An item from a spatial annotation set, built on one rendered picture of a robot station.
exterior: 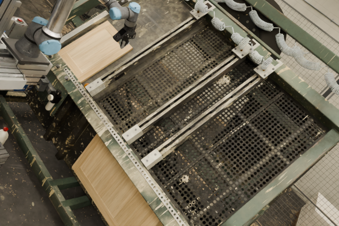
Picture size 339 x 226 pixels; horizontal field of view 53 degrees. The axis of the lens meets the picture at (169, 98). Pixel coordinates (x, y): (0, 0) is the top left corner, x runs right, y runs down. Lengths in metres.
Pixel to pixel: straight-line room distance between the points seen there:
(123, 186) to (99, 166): 0.27
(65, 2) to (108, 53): 0.86
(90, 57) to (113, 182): 0.98
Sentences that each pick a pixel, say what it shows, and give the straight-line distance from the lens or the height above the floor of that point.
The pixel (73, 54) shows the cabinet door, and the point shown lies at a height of 0.96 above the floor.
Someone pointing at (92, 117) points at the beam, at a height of 0.84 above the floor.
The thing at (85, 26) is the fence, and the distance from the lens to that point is 2.93.
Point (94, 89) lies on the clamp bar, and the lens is 2.52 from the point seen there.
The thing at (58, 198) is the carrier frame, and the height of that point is 0.18.
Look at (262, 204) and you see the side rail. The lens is 2.17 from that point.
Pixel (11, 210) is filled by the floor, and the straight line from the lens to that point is 2.77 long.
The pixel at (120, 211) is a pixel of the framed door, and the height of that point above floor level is 0.41.
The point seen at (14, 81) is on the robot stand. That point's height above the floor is 0.94.
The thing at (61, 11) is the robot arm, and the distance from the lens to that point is 2.01.
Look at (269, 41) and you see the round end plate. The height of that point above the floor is 1.96.
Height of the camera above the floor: 2.01
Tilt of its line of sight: 18 degrees down
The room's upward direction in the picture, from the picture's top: 39 degrees clockwise
